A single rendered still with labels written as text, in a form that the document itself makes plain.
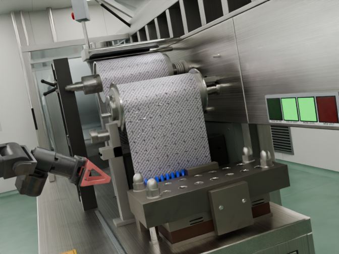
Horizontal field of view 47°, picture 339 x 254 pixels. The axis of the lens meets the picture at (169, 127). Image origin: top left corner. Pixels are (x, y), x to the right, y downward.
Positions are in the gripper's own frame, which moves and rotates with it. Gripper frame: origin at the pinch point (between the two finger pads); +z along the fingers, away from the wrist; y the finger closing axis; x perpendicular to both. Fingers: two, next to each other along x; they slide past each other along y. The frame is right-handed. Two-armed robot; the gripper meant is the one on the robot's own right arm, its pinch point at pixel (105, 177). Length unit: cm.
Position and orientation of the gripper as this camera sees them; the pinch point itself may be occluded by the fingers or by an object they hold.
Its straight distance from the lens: 107.9
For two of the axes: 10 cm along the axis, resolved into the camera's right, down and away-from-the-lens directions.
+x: 3.1, -9.5, 0.8
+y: 3.3, 0.3, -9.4
